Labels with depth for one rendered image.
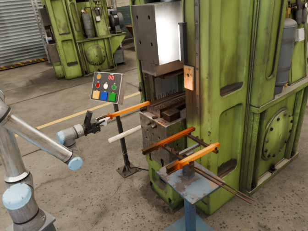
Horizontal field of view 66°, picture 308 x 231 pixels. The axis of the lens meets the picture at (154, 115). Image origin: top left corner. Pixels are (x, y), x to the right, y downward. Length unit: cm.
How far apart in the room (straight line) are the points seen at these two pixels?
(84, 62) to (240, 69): 529
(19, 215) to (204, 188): 112
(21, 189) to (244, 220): 177
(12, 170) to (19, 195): 18
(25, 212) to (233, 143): 164
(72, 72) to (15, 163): 522
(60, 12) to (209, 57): 540
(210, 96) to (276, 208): 133
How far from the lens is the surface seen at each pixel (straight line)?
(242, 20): 186
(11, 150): 167
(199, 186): 166
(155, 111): 198
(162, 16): 173
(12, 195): 167
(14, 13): 958
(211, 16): 155
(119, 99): 223
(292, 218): 253
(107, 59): 686
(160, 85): 221
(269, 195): 266
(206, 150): 150
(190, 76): 171
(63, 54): 665
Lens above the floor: 183
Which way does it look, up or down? 27 degrees down
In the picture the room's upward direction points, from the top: 6 degrees counter-clockwise
